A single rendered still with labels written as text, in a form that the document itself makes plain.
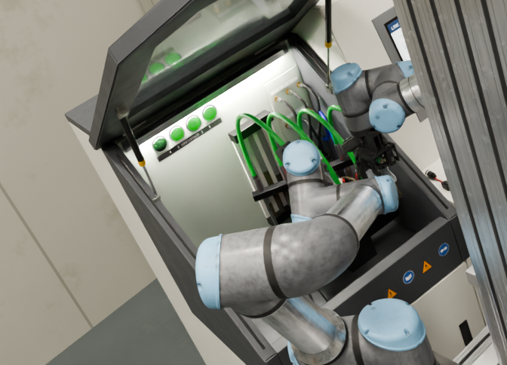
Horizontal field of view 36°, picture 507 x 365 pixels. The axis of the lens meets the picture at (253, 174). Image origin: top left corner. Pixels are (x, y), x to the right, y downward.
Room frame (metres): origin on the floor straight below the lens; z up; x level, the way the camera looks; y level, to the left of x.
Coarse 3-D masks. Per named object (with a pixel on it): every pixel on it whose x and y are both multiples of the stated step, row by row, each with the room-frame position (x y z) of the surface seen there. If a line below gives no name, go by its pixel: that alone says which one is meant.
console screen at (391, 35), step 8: (392, 8) 2.15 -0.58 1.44; (384, 16) 2.14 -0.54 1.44; (392, 16) 2.14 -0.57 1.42; (376, 24) 2.13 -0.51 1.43; (384, 24) 2.13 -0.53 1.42; (392, 24) 2.13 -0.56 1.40; (384, 32) 2.12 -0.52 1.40; (392, 32) 2.13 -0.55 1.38; (400, 32) 2.13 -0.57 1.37; (384, 40) 2.11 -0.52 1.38; (392, 40) 2.12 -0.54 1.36; (400, 40) 2.12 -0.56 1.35; (392, 48) 2.11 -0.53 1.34; (400, 48) 2.11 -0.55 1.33; (392, 56) 2.10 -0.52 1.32; (400, 56) 2.11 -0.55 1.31; (408, 56) 2.11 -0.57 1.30; (416, 112) 2.06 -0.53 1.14; (424, 112) 2.06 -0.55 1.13
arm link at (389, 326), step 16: (384, 304) 1.18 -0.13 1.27; (400, 304) 1.16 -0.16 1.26; (352, 320) 1.18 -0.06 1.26; (368, 320) 1.15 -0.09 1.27; (384, 320) 1.14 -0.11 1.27; (400, 320) 1.12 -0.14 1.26; (416, 320) 1.12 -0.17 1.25; (352, 336) 1.15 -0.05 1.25; (368, 336) 1.12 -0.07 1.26; (384, 336) 1.10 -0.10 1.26; (400, 336) 1.09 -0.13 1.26; (416, 336) 1.10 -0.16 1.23; (368, 352) 1.12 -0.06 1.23; (384, 352) 1.10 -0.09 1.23; (400, 352) 1.09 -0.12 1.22; (416, 352) 1.09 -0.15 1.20; (432, 352) 1.13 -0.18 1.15
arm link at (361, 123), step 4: (368, 112) 1.61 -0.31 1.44; (344, 116) 1.66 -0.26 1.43; (360, 116) 1.61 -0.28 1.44; (364, 116) 1.60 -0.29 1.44; (368, 116) 1.61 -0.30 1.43; (348, 120) 1.62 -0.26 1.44; (352, 120) 1.61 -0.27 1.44; (356, 120) 1.61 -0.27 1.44; (360, 120) 1.61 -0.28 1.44; (364, 120) 1.60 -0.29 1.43; (368, 120) 1.61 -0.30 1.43; (348, 124) 1.63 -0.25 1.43; (352, 124) 1.62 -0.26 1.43; (356, 124) 1.61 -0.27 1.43; (360, 124) 1.61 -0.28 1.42; (364, 124) 1.60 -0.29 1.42; (368, 124) 1.61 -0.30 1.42; (348, 128) 1.64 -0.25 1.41; (352, 128) 1.62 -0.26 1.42; (356, 128) 1.61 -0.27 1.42; (360, 128) 1.61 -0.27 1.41; (364, 128) 1.61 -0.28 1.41; (368, 128) 1.61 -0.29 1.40
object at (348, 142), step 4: (352, 136) 1.72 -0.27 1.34; (348, 140) 1.69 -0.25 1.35; (352, 140) 1.66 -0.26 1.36; (356, 140) 1.65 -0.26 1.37; (360, 140) 1.64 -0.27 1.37; (344, 144) 1.70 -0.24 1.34; (348, 144) 1.69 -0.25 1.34; (352, 144) 1.67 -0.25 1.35; (356, 144) 1.65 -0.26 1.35; (344, 148) 1.71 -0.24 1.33; (348, 148) 1.69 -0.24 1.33; (352, 148) 1.68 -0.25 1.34
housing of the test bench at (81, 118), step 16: (288, 32) 2.31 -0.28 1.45; (96, 96) 2.36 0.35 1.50; (80, 112) 2.28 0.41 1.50; (80, 128) 2.21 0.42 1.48; (96, 160) 2.24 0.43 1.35; (112, 176) 2.13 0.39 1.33; (112, 192) 2.26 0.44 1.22; (128, 208) 2.15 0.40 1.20; (128, 224) 2.30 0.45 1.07; (144, 240) 2.18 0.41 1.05; (160, 256) 2.08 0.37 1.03; (160, 272) 2.22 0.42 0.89; (176, 288) 2.11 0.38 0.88; (176, 304) 2.26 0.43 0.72; (192, 320) 2.12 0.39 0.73; (192, 336) 2.29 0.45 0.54; (208, 352) 2.16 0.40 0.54
